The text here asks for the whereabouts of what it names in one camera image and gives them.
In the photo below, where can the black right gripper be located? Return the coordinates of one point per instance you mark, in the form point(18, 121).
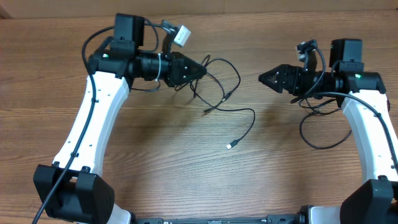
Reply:
point(293, 73)

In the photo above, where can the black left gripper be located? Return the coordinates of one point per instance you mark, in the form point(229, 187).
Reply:
point(176, 74)

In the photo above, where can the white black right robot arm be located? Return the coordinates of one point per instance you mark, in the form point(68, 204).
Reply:
point(361, 96)

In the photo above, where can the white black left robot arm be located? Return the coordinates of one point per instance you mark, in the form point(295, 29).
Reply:
point(72, 188)

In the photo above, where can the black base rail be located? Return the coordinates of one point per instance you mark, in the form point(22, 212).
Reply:
point(224, 220)

